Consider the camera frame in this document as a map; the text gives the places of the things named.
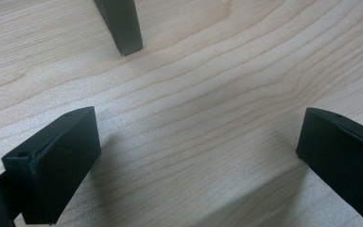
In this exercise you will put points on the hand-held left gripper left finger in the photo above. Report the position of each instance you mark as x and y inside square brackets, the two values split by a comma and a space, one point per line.
[60, 167]

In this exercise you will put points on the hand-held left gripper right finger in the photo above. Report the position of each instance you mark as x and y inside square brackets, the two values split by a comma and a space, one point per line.
[343, 164]

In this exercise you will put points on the black low shelf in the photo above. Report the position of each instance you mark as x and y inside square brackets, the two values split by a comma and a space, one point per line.
[121, 25]

